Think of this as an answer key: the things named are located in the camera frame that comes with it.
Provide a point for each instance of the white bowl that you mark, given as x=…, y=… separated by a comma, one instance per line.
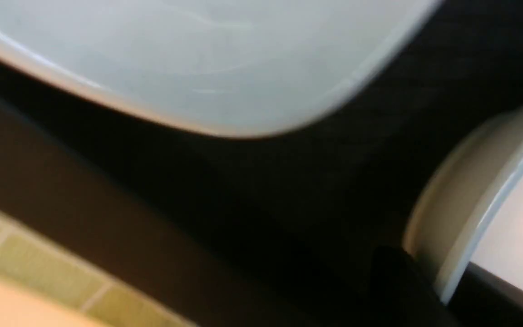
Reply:
x=462, y=199
x=226, y=68

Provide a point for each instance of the black serving tray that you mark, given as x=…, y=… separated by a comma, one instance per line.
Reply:
x=275, y=232

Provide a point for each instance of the green checked table mat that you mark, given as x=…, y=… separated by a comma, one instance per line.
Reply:
x=48, y=269

